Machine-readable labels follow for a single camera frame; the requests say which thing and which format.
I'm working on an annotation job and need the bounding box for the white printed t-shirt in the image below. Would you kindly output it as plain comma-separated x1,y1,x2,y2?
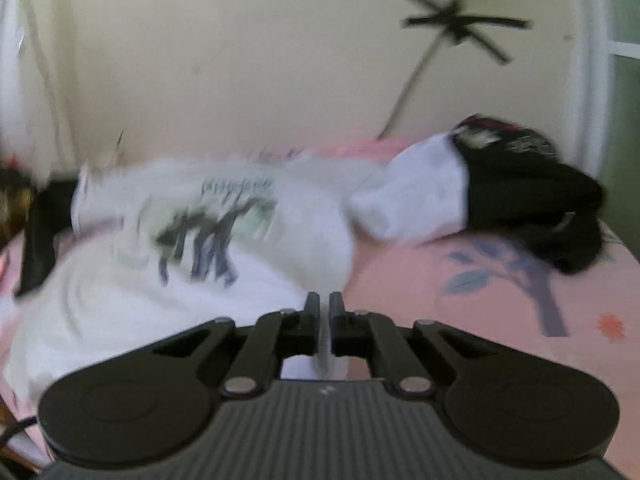
7,155,381,411

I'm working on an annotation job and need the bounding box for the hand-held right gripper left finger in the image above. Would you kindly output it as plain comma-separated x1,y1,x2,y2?
151,291,321,399

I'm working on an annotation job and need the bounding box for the black tape cross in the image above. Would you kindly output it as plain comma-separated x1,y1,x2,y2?
400,0,534,66

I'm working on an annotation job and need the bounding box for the black red knit sweater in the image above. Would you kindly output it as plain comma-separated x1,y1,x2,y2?
447,114,608,277

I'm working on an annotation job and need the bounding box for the white hanging cloth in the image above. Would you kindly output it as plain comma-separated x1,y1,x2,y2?
0,0,76,176

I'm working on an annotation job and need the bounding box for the pink tree-print bedsheet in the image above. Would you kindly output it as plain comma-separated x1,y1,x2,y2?
0,137,640,480

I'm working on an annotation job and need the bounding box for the grey wall cable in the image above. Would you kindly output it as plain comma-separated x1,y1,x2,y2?
375,30,451,142

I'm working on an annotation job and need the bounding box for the white window frame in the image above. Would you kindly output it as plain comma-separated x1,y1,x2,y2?
570,0,640,178

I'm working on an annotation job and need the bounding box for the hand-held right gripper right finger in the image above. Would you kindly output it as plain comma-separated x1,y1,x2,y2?
328,291,494,399

